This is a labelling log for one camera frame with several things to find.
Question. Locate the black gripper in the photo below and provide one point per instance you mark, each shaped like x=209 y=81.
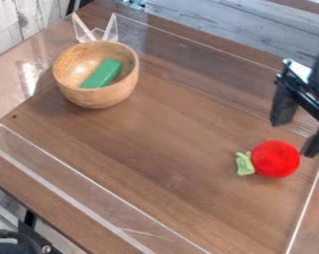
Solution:
x=293 y=94

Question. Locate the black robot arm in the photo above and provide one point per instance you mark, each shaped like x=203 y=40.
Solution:
x=297 y=91

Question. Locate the green rectangular block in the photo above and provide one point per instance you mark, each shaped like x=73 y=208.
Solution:
x=105 y=74

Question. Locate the wooden bowl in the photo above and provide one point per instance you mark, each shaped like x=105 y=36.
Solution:
x=77 y=64

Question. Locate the clear acrylic tray wall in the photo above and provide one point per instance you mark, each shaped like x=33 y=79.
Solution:
x=138 y=178

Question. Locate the black metal bracket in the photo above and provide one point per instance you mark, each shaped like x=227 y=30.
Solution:
x=27 y=228

